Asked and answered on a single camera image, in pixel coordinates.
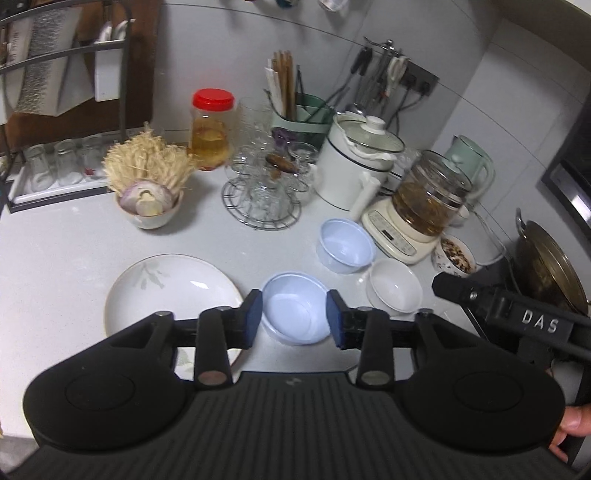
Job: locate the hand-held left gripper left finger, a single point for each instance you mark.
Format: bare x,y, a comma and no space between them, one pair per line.
253,321

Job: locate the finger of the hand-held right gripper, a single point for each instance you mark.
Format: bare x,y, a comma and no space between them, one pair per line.
457,288

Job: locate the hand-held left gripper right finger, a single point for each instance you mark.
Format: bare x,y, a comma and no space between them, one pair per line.
336,321

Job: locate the pale blue bowl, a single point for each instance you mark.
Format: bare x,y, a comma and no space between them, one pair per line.
345,242
293,309

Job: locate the small white bowl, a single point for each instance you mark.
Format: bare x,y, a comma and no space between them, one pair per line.
394,287

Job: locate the white plate grey floral print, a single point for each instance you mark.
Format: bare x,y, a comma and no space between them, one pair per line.
184,286

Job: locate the person's right hand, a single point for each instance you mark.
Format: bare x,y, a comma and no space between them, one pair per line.
577,420

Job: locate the patterned bowl of grains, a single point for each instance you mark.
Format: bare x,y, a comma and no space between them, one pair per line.
455,258

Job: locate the wok with lid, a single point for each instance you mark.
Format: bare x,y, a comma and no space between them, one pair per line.
549,267

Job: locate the small white cup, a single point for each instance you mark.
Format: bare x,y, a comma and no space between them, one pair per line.
459,216

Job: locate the glass kettle on cream base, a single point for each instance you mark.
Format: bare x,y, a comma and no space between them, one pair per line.
429,198

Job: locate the pale green electric kettle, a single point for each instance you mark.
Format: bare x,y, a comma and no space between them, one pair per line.
471,159

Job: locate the white bowl of vegetables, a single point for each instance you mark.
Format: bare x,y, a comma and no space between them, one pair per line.
152,221

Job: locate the stainless range hood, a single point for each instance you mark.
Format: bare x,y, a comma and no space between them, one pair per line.
570,184

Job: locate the white electric pot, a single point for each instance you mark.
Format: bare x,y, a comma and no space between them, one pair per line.
341,170

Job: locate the ginger slice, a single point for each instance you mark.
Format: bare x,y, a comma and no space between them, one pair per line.
150,204

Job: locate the halved purple onion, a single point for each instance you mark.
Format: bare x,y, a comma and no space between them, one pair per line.
134,196

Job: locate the red-lidded plastic jar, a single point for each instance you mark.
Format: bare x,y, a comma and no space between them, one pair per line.
211,134

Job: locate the green utensil holder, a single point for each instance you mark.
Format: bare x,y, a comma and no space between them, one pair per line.
318,127

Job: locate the black cooking utensils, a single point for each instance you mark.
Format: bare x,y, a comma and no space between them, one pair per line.
323,104

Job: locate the clear drinking glass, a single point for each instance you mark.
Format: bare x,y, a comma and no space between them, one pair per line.
93,159
68,164
39,168

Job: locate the scissors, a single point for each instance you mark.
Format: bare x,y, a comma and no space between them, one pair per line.
396,69

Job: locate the white drain tray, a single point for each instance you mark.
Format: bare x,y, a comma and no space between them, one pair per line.
60,196

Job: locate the hanging utensil rack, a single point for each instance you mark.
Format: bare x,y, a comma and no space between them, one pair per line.
374,69

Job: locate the bundle of wooden chopsticks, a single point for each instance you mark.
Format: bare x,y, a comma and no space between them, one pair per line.
281,83

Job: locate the black knife rack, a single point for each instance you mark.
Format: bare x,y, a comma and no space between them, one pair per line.
123,92

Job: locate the wooden cutting board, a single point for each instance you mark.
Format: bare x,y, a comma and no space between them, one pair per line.
138,69

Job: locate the white cutlery holder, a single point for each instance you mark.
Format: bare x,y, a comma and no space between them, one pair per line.
110,74

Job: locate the metal spoons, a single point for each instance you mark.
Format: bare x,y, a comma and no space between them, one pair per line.
113,31

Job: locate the patterned cleaver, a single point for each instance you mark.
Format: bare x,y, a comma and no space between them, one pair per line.
41,60

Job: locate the dark wall outlet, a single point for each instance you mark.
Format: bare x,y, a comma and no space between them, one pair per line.
422,79

